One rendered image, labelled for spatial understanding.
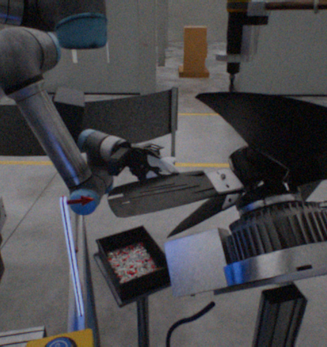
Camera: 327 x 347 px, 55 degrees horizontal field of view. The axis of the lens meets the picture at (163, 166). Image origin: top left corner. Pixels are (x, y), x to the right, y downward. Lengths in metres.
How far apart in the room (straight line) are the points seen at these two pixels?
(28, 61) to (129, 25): 5.85
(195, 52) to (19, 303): 7.50
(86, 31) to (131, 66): 6.20
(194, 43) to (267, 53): 2.47
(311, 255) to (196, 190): 0.25
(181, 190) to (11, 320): 1.60
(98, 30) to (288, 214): 0.46
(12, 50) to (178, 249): 0.59
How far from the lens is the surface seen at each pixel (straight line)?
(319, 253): 0.62
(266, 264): 0.61
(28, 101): 0.81
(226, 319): 1.98
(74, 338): 0.58
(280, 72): 6.93
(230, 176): 0.74
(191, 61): 8.72
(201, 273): 0.77
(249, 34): 0.62
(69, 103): 1.19
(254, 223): 0.66
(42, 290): 2.21
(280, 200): 0.69
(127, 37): 6.63
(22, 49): 0.82
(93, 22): 0.50
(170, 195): 0.66
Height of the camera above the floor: 1.53
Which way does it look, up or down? 26 degrees down
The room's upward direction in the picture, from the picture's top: straight up
